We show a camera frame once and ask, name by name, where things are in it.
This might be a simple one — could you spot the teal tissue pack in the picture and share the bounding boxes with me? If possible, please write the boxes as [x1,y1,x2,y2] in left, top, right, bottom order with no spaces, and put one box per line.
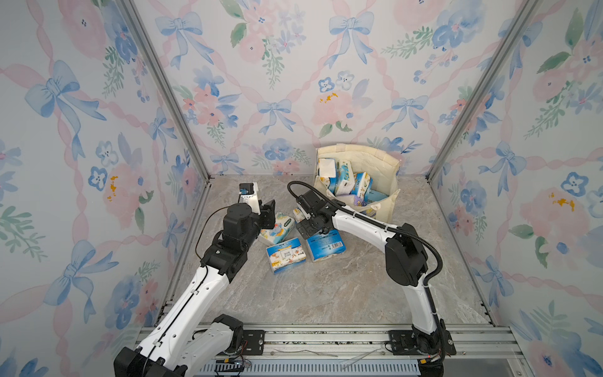
[334,160,355,196]

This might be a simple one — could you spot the light blue tissue pack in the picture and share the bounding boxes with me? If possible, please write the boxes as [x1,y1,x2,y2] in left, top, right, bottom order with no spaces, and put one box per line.
[364,188,389,203]

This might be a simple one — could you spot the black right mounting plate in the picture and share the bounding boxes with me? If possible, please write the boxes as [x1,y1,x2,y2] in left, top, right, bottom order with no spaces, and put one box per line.
[386,328,457,357]

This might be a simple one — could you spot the blue cartoon tissue pack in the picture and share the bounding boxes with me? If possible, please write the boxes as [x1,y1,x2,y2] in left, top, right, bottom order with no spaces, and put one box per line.
[350,172,373,199]
[267,238,307,273]

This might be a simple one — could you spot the right aluminium corner post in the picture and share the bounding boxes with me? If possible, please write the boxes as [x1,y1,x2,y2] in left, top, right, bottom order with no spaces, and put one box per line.
[426,0,542,184]

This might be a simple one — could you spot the purple tissue pack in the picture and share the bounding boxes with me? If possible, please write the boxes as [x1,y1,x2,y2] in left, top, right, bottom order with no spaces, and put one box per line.
[349,196,367,207]

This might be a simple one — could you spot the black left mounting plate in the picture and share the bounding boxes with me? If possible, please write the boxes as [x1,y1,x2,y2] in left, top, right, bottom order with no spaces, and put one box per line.
[218,329,266,357]

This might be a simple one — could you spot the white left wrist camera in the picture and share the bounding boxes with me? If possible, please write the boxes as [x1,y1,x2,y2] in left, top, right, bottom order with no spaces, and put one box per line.
[239,182,261,215]

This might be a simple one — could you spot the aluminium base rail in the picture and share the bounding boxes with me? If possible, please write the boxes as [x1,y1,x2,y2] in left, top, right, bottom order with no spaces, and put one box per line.
[119,323,519,377]

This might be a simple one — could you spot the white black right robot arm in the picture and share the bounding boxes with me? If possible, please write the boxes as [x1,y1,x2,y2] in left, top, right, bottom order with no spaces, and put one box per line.
[295,188,456,363]

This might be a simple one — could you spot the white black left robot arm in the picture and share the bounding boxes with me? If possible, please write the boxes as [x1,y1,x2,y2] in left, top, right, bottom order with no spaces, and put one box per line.
[113,199,276,376]

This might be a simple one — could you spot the blue white tissue pack back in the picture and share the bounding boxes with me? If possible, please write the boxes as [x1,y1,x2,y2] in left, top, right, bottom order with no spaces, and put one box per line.
[317,158,338,193]

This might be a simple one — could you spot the cream canvas tote bag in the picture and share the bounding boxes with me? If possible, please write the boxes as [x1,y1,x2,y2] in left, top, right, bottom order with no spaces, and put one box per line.
[314,144,400,222]

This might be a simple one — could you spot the left aluminium corner post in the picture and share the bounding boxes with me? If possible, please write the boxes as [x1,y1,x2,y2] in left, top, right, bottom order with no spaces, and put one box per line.
[116,0,210,182]

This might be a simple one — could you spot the black mounting plate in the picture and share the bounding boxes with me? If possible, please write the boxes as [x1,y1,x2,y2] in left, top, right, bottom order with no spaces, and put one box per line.
[386,328,457,357]
[218,329,266,357]

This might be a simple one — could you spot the aluminium corner post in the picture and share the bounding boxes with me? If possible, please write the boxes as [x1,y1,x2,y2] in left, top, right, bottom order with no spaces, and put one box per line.
[426,0,542,184]
[116,0,210,182]

